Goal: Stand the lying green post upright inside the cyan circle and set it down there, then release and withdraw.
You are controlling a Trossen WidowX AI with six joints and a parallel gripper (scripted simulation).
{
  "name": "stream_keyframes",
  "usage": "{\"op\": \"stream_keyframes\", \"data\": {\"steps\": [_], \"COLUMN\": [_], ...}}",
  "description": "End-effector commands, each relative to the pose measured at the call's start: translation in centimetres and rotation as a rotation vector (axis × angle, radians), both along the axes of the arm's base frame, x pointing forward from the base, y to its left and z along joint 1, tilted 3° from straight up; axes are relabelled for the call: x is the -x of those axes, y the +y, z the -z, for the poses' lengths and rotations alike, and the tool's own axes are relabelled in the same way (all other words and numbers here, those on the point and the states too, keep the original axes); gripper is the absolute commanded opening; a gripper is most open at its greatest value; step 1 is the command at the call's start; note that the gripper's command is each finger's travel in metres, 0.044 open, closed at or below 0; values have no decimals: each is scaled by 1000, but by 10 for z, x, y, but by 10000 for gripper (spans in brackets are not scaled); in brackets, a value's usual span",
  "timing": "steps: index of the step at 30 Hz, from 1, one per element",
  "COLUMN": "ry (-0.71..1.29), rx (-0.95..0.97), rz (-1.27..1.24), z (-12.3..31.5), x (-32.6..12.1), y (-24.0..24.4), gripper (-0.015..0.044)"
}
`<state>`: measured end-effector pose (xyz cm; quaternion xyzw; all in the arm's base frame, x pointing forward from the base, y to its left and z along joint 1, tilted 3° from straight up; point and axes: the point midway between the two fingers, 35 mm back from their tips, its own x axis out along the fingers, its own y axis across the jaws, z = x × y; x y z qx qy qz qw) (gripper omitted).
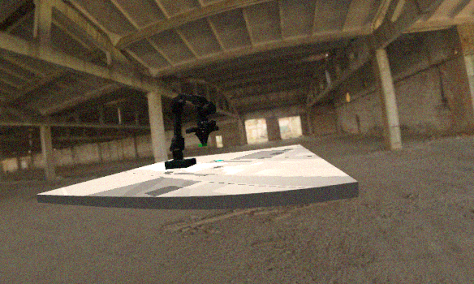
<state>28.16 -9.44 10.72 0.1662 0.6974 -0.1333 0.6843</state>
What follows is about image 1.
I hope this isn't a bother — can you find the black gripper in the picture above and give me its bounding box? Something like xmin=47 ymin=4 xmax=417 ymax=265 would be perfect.
xmin=186 ymin=116 xmax=218 ymax=145

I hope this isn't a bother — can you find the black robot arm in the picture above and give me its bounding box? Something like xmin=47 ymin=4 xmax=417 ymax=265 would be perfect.
xmin=170 ymin=93 xmax=216 ymax=161

